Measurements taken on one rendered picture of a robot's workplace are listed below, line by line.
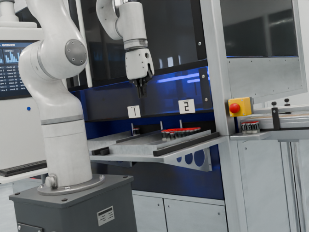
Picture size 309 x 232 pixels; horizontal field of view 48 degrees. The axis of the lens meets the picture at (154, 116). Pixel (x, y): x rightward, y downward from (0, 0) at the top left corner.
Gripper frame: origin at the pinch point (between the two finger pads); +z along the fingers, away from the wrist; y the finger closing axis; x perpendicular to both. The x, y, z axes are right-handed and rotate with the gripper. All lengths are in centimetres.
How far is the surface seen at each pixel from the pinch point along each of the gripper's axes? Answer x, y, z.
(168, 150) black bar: -0.9, -8.1, 21.4
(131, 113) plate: -35, 43, 9
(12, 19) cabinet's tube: -4, 93, -50
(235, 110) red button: -31.3, -19.0, 11.8
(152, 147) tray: 2.5, -3.8, 19.5
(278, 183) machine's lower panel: -78, -12, 54
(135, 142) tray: -12.1, 19.6, 20.4
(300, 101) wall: -495, 120, 40
